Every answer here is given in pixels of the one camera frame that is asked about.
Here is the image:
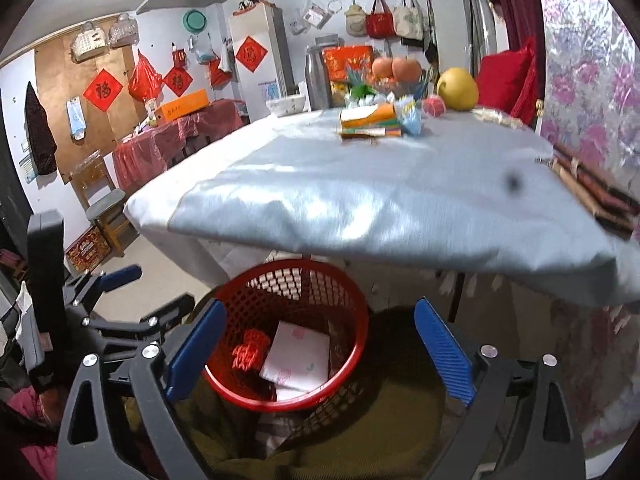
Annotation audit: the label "red diamond paper poster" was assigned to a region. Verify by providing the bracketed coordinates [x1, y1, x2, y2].
[82, 67, 124, 113]
[162, 66, 193, 98]
[235, 36, 271, 73]

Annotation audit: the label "dark hanging garment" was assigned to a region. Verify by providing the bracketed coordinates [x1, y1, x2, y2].
[24, 81, 58, 177]

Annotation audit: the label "blue face mask pack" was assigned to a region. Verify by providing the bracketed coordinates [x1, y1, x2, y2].
[66, 99, 87, 141]

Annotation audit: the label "red printed box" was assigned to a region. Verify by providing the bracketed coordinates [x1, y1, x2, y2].
[66, 225, 112, 273]

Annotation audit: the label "red snack packet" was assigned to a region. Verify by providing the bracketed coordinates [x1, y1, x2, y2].
[231, 329, 272, 372]

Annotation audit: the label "table with white cloth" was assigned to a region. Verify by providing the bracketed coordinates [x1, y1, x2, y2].
[122, 107, 640, 311]

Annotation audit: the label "steel thermos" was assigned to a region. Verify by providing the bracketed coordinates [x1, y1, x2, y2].
[305, 45, 332, 110]

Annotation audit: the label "clear plastic hanging bag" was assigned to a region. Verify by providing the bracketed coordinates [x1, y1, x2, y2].
[109, 14, 138, 50]

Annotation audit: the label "red plastic basket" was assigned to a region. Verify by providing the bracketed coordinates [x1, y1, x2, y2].
[202, 259, 371, 413]

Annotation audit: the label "white refrigerator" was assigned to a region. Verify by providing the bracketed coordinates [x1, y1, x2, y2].
[229, 2, 295, 111]

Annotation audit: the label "red plastic bag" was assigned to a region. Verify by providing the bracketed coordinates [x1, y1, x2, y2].
[128, 50, 163, 103]

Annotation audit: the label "tan leather wallet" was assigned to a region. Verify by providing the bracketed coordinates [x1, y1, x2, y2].
[557, 165, 636, 235]

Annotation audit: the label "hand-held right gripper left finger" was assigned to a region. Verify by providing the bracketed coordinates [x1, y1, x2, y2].
[56, 298, 229, 480]

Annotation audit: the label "floral plastic-wrapped mattress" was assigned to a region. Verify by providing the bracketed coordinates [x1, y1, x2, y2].
[537, 0, 640, 461]

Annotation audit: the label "black folding table frame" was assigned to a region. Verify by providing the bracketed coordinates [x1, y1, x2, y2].
[445, 270, 466, 323]

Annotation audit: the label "white ceramic bowl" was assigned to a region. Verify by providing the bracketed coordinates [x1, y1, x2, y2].
[265, 94, 306, 115]

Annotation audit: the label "printed paper napkin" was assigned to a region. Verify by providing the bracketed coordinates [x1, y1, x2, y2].
[470, 107, 526, 128]

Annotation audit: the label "brown wooden board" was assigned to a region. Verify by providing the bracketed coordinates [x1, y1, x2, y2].
[34, 35, 151, 186]

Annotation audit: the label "red tote bag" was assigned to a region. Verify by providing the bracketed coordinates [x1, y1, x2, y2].
[365, 0, 396, 38]

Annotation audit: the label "dark red curtain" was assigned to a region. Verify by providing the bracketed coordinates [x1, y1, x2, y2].
[487, 0, 546, 51]

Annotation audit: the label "yellow pomelo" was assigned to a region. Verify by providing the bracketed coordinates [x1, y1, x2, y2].
[436, 67, 480, 111]

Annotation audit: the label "wooden chair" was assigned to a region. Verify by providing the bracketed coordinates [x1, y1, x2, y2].
[70, 152, 128, 258]

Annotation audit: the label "plaid cloth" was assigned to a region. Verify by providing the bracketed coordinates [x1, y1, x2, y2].
[257, 410, 301, 456]

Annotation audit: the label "red pillow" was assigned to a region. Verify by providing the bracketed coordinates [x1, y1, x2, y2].
[510, 50, 544, 121]
[475, 40, 533, 111]

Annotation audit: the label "white paper cup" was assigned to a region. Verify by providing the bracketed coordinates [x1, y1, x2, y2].
[259, 320, 332, 395]

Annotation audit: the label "orange tissue box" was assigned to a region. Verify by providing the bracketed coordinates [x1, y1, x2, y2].
[339, 102, 403, 138]

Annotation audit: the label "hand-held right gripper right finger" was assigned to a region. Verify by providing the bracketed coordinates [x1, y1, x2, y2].
[414, 297, 586, 480]

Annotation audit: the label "olive green trousers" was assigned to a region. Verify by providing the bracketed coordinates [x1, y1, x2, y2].
[122, 305, 451, 480]

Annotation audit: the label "green snack packet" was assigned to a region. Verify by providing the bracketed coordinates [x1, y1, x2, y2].
[347, 80, 378, 106]

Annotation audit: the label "beige round hanging bag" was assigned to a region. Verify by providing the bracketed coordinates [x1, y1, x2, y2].
[344, 0, 368, 37]

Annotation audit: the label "red gift box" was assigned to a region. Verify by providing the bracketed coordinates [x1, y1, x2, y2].
[322, 46, 375, 81]

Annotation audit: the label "white tote bag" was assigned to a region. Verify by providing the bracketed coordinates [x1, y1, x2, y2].
[392, 0, 425, 41]

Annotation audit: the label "orange long box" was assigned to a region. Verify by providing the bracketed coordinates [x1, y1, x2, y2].
[154, 89, 210, 123]

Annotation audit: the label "glass fruit bowl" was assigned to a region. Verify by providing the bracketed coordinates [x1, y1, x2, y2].
[370, 76, 436, 101]

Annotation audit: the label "beige hanging handbag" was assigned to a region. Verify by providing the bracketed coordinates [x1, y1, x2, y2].
[70, 21, 108, 63]

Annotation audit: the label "red-covered side table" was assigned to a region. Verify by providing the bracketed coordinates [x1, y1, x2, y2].
[112, 99, 246, 196]

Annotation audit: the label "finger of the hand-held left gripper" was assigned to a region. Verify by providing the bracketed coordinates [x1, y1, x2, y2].
[62, 265, 144, 311]
[75, 294, 196, 367]

